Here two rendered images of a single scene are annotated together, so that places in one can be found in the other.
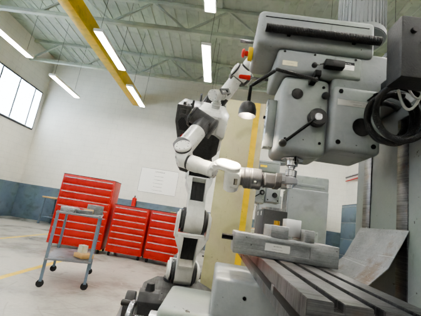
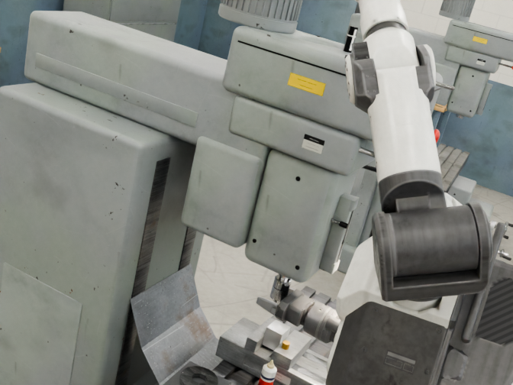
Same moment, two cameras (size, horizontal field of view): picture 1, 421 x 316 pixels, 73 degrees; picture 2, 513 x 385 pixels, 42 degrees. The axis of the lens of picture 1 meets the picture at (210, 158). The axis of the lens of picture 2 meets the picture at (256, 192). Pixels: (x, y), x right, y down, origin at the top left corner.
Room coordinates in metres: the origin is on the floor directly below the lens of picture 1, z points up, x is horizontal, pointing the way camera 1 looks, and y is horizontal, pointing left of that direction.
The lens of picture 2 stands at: (2.69, 0.09, 2.09)
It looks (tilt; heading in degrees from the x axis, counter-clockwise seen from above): 21 degrees down; 200
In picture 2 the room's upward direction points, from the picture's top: 14 degrees clockwise
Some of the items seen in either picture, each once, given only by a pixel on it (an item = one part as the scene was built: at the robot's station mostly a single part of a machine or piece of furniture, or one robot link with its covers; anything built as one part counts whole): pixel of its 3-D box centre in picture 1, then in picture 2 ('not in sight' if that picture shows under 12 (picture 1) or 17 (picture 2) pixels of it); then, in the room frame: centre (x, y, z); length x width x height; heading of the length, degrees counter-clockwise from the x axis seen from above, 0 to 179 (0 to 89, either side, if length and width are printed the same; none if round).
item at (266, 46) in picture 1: (306, 51); (332, 81); (1.12, -0.35, 1.81); 0.47 x 0.26 x 0.16; 87
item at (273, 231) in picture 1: (275, 231); (291, 349); (1.05, -0.27, 1.01); 0.15 x 0.06 x 0.04; 177
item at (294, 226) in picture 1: (291, 227); (276, 335); (1.04, -0.33, 1.03); 0.06 x 0.05 x 0.06; 177
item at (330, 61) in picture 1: (327, 66); not in sight; (0.98, -0.39, 1.66); 0.12 x 0.04 x 0.04; 87
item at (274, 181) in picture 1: (265, 180); (304, 313); (1.16, -0.24, 1.21); 0.13 x 0.12 x 0.10; 174
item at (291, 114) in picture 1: (297, 122); (301, 208); (1.12, -0.34, 1.47); 0.21 x 0.19 x 0.32; 177
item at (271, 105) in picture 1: (269, 124); (338, 233); (1.13, -0.22, 1.45); 0.04 x 0.04 x 0.21; 87
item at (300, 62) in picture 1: (310, 78); (308, 127); (1.12, -0.38, 1.68); 0.34 x 0.24 x 0.10; 87
